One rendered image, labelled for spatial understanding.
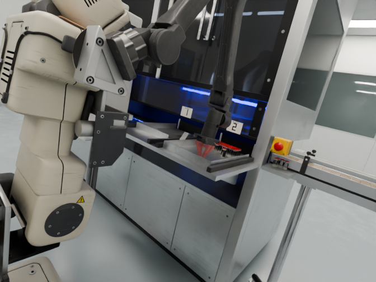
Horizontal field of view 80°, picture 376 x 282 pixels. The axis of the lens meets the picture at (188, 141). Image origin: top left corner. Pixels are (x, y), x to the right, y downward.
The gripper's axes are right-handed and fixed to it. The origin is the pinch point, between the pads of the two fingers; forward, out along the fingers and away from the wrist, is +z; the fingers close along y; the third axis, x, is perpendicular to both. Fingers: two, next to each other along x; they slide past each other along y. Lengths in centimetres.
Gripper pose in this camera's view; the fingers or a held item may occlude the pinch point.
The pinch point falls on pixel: (200, 158)
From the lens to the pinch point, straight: 88.9
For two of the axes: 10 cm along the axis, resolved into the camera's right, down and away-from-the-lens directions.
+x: -7.5, -3.0, 5.9
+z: -3.1, 9.5, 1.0
